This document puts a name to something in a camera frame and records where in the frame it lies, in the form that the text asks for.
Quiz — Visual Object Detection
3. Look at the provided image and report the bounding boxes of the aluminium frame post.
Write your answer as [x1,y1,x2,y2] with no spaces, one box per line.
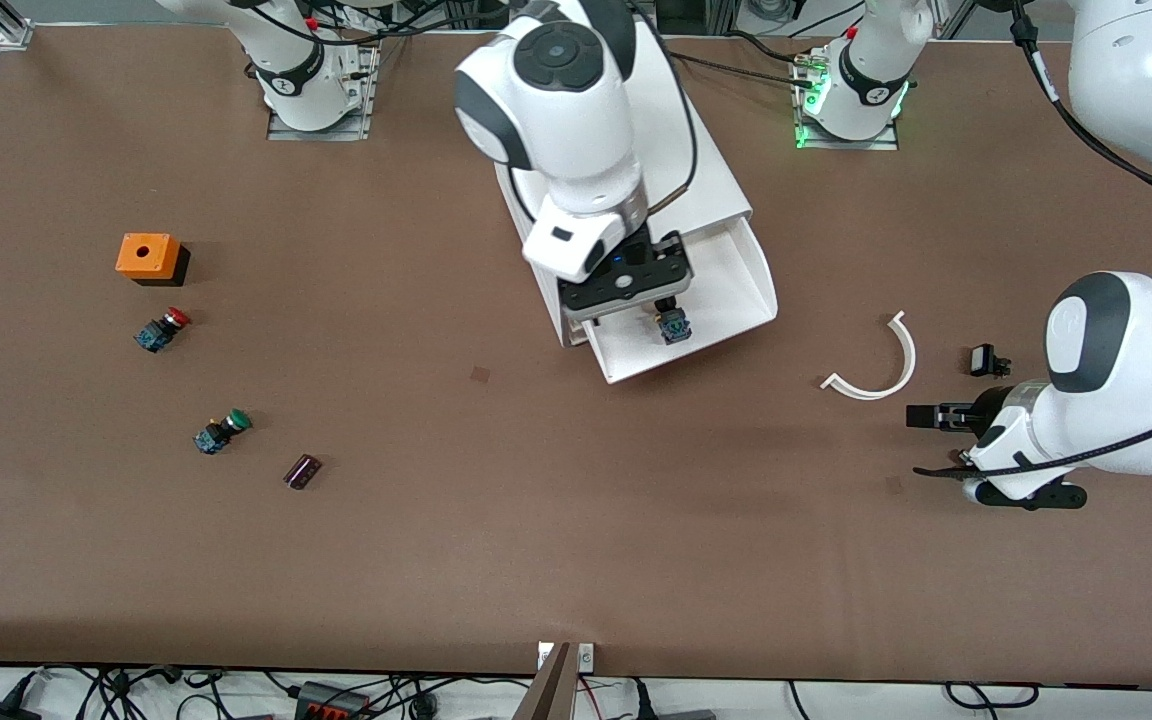
[0,0,35,50]

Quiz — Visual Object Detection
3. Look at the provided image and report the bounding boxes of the white table edge bracket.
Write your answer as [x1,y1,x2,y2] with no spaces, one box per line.
[537,642,596,671]

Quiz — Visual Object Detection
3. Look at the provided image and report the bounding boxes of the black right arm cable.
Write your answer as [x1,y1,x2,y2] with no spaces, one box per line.
[626,0,702,216]

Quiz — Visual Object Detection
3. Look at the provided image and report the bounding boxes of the white curved plastic piece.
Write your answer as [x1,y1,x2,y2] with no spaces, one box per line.
[820,310,918,402]

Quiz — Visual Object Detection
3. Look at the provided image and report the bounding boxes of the green push button switch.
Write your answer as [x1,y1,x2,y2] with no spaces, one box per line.
[193,408,253,456]

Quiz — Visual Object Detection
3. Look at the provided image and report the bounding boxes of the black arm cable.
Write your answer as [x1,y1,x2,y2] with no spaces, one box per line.
[913,0,1152,479]
[626,0,702,216]

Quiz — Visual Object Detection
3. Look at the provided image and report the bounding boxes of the brown wedge-shaped post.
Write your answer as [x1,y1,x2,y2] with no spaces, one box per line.
[513,643,578,720]

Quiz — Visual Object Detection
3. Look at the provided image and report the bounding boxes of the black looped cable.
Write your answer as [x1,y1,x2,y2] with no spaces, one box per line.
[944,681,1041,710]

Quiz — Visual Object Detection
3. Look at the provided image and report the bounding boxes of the white plastic drawer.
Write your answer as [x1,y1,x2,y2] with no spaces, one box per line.
[584,220,780,386]

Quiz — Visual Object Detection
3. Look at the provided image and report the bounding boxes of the red push button switch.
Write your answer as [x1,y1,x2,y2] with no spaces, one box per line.
[133,307,194,354]

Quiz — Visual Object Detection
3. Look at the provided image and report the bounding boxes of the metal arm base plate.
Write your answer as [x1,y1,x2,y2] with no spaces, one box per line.
[266,42,380,142]
[792,48,903,152]

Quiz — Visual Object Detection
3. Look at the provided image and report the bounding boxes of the black power strip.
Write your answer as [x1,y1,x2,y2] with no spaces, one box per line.
[294,680,374,720]

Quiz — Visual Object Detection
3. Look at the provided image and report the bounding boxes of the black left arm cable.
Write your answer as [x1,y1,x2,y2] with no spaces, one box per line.
[913,0,1152,479]

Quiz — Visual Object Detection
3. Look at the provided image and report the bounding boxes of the white drawer cabinet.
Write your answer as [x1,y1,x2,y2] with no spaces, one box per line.
[476,18,753,349]

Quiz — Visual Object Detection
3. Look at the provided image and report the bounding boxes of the orange box with hole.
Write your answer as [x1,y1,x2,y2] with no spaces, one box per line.
[115,233,191,288]

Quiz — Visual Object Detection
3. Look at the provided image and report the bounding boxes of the black cable on table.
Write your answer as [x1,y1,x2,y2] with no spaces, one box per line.
[671,48,822,91]

